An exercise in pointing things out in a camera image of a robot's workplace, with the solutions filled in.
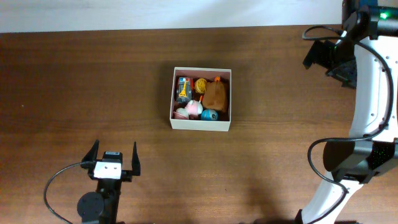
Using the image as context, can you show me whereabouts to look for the blue round toy ball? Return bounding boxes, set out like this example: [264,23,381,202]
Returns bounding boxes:
[201,109,218,121]

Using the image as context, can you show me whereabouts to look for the red grey toy truck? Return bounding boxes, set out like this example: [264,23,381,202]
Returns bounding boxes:
[175,77,193,103]

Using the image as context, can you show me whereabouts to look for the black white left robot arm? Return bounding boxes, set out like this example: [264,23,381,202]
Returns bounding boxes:
[77,140,141,224]

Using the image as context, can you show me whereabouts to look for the pink white toy figure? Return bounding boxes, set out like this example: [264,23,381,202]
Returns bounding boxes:
[173,96,203,120]

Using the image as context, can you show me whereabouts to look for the brown plush toy with orange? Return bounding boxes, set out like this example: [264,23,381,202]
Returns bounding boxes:
[202,77,229,113]

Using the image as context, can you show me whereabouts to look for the yellow plastic cage ball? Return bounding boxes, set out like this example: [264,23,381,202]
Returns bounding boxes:
[194,78,207,94]

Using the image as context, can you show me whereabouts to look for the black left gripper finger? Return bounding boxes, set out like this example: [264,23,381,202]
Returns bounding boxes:
[81,139,100,168]
[131,142,141,176]

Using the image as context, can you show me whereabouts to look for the white cardboard box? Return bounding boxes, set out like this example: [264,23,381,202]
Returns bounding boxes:
[169,67,232,131]

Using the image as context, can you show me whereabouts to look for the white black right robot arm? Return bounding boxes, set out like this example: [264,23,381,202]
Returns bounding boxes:
[295,1,397,223]

